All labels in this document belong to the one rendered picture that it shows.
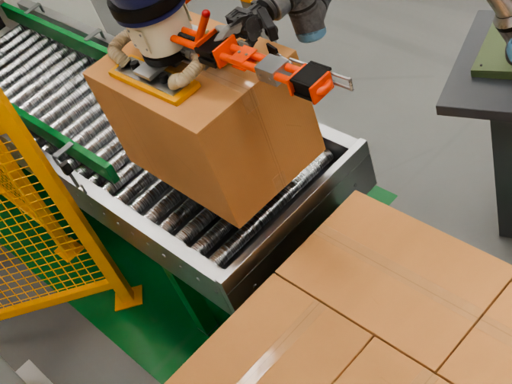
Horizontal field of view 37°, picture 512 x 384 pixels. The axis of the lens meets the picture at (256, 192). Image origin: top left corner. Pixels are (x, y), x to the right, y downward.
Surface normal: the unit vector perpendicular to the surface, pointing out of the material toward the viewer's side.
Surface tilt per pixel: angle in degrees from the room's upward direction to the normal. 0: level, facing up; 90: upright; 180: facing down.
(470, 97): 0
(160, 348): 0
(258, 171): 89
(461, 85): 0
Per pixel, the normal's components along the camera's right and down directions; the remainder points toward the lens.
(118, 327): -0.27, -0.67
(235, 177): 0.66, 0.37
